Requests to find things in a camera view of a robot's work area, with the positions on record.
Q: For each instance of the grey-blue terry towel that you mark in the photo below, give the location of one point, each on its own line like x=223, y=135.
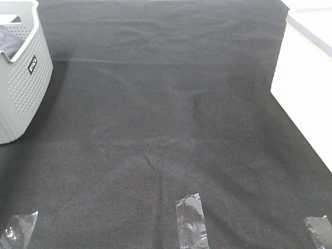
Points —
x=10, y=43

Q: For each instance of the black table cloth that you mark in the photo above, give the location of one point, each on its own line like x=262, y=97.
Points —
x=150, y=101

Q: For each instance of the clear tape strip middle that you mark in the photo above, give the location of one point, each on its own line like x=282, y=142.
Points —
x=191, y=222

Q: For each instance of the clear tape strip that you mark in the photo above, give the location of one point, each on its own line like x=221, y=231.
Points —
x=191, y=222
x=320, y=231
x=18, y=231

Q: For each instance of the white box with grey rim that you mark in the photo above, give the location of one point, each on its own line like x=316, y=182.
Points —
x=302, y=78

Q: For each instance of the grey perforated laundry basket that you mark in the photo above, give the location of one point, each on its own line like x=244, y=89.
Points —
x=26, y=75

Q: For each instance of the clear tape strip left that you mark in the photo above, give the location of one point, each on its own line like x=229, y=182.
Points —
x=18, y=231

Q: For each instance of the clear tape strip right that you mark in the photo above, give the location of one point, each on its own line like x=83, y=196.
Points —
x=320, y=231

